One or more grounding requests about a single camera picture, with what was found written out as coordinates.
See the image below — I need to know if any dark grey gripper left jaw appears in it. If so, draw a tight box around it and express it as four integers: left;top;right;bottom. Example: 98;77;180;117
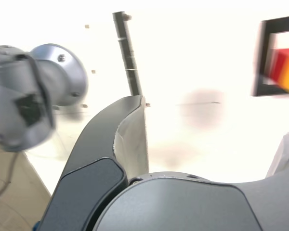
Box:
39;95;150;231

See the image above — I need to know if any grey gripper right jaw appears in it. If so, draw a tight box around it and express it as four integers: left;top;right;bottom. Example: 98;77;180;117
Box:
93;127;289;231

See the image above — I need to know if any red cube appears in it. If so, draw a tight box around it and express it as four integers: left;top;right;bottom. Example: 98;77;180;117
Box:
269;47;289;83

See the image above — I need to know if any black tape square outline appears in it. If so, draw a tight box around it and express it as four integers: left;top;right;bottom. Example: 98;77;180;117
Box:
250;14;289;98

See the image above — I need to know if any black tape strip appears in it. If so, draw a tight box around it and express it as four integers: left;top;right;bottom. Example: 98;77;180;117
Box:
112;11;145;97

